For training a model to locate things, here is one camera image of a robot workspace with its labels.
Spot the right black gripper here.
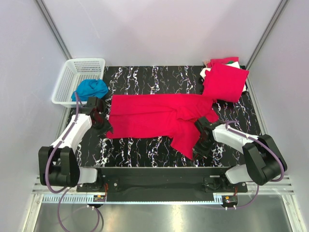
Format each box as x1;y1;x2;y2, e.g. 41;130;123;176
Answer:
192;135;214;160

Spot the red t-shirt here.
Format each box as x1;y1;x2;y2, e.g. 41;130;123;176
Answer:
107;94;219;159
202;64;249;103

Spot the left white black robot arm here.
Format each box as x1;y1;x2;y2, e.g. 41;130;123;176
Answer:
38;97;113;193

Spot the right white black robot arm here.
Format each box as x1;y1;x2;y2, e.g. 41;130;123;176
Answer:
193;117;287;192

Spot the folded red t-shirt on stack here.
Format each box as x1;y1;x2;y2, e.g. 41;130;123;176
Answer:
202;64;249;103

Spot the stack of folded shirts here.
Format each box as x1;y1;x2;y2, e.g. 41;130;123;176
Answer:
201;57;241;81

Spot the blue crumpled t-shirt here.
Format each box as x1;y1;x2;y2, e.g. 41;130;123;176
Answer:
71;79;109;102

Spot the right small controller board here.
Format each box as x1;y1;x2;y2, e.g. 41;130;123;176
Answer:
224;195;238;204

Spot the small controller board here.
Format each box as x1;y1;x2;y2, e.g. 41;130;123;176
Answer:
224;195;238;204
93;195;106;202

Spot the white plastic basket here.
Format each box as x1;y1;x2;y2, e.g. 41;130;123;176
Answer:
51;58;106;108

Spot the left small controller board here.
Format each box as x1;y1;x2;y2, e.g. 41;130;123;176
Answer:
93;195;106;202

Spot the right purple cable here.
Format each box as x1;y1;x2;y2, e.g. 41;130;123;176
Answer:
197;120;285;210

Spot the purple cable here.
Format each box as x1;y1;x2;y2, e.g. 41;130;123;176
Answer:
197;120;285;210
45;91;105;230

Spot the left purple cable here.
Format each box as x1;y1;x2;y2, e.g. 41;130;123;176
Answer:
45;91;105;230

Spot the aluminium front rail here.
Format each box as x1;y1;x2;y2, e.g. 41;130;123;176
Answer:
32;178;294;206

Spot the left aluminium corner post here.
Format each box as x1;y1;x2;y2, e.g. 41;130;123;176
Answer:
34;0;72;60

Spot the aluminium corner post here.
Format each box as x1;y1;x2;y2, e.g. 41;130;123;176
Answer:
34;0;72;60
245;0;290;69

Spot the right aluminium corner post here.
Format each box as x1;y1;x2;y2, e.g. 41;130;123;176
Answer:
245;0;290;69

